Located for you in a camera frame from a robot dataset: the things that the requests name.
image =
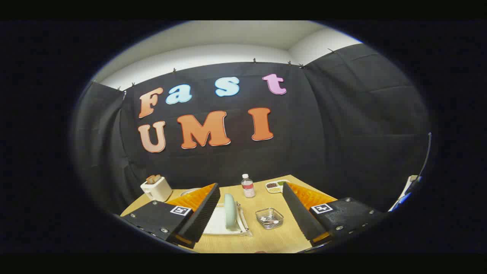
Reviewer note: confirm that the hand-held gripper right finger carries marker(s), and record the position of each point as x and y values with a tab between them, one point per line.
300	215

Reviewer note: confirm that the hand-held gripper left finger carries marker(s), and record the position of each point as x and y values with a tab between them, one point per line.
201	213

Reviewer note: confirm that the white divided snack tray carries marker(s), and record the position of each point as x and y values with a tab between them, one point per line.
273	186

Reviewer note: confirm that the clear water bottle red label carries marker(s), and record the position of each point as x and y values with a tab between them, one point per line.
248	188

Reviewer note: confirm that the brown bread slice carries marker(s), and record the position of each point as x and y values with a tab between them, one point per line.
153	179

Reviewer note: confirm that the white toaster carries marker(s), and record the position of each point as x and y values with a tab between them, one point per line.
156	189

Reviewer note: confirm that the pale green plate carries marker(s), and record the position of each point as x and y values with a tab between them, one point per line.
230	213

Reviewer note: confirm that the black backdrop cloth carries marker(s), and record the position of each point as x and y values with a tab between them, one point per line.
335	125

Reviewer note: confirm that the beige oval plate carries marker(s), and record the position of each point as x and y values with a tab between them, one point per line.
188	191

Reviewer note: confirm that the white panel with blue edge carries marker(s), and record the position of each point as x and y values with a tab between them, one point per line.
407	190

